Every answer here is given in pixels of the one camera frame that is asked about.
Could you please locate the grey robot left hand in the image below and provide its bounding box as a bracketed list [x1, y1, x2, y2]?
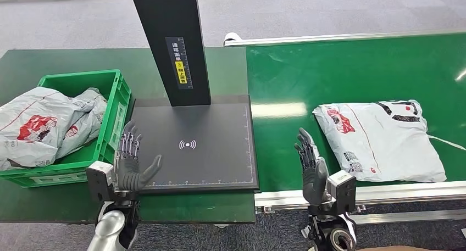
[113, 120, 163, 192]

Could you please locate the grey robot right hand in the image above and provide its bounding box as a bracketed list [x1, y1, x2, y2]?
[293, 127, 332, 208]

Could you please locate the small white mailer bag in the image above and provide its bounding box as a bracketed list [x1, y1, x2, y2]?
[0, 86, 79, 172]

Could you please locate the green conveyor belt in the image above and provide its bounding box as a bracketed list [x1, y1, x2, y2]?
[246, 32, 466, 194]

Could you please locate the white crumpled mailer bag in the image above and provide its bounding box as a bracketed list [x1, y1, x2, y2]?
[54, 88, 108, 160]

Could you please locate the green plastic crate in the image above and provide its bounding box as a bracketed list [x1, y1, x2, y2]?
[0, 69, 132, 189]

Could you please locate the large white mailer bag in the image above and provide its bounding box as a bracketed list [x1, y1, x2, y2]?
[312, 99, 448, 183]

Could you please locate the label with yellow patch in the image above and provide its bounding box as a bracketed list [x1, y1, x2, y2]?
[164, 36, 193, 90]

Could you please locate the thin white strip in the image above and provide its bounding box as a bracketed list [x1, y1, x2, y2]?
[428, 134, 466, 152]

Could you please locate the black scanner column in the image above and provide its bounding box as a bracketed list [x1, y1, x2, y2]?
[128, 0, 212, 107]

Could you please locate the white roller end cap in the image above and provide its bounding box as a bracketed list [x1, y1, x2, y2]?
[223, 31, 242, 47]

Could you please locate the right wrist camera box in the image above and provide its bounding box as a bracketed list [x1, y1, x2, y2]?
[326, 170, 358, 214]

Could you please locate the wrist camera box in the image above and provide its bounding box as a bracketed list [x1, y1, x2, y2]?
[326, 170, 358, 214]
[85, 160, 116, 203]

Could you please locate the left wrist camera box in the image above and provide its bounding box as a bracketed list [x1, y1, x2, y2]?
[85, 160, 116, 203]

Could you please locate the aluminium conveyor frame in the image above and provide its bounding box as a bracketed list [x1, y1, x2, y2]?
[223, 30, 466, 228]

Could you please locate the black scanner base plate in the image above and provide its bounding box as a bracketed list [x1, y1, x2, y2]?
[125, 94, 260, 196]

